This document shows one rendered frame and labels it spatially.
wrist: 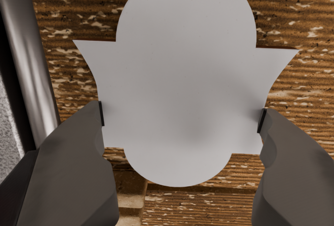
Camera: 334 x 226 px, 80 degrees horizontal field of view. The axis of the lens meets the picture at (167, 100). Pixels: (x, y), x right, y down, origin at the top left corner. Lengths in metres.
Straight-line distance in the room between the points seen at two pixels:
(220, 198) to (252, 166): 0.05
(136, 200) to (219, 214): 0.10
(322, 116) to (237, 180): 0.09
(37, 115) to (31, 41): 0.07
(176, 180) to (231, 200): 0.08
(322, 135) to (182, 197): 0.13
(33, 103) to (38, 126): 0.02
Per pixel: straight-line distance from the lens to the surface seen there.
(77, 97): 0.17
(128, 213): 0.20
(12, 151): 0.26
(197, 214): 0.24
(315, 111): 0.19
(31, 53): 0.19
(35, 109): 0.21
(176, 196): 0.22
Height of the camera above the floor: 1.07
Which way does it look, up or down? 63 degrees down
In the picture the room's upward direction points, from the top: 176 degrees counter-clockwise
